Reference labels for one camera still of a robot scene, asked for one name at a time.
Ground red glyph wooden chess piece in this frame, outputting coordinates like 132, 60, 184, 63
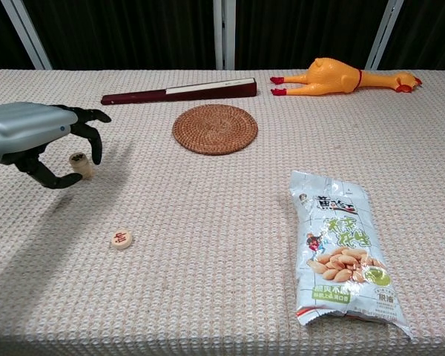
111, 229, 134, 251

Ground round woven rattan coaster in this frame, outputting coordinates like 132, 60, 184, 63
171, 104, 259, 156

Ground beige woven tablecloth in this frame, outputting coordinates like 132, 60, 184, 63
0, 68, 445, 356

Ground white green peanut snack bag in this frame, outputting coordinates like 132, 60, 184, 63
288, 169, 413, 340

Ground dark pleated curtain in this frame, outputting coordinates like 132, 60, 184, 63
234, 0, 389, 71
22, 0, 217, 71
378, 0, 445, 71
0, 0, 36, 71

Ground white metal frame post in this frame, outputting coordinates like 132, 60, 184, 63
364, 0, 405, 70
212, 0, 237, 70
0, 0, 53, 70

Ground yellow rubber chicken toy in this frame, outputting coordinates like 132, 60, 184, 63
269, 57, 423, 97

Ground dark red folded fan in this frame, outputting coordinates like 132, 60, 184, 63
100, 77, 258, 106

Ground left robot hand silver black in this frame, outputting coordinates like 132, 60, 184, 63
0, 102, 112, 190

